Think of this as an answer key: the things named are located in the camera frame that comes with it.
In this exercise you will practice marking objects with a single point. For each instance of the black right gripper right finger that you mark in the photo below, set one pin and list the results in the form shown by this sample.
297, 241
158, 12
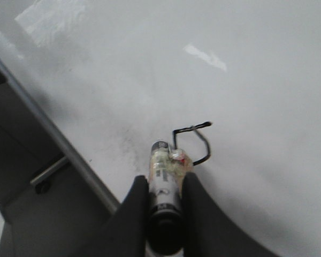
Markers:
209, 231

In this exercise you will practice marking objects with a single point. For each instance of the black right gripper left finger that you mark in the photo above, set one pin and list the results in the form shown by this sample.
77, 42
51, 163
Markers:
125, 232

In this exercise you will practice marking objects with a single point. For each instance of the white black whiteboard marker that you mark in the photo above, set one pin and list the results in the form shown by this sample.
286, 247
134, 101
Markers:
165, 225

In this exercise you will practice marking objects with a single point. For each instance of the red magnet taped to marker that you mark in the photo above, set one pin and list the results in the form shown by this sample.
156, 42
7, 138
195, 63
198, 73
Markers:
180, 165

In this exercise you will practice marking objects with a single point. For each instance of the white glossy whiteboard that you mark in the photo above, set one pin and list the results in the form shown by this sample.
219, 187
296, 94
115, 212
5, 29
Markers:
115, 76

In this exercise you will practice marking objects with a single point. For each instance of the grey metal bracket bar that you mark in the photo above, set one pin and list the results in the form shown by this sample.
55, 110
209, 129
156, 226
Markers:
41, 183

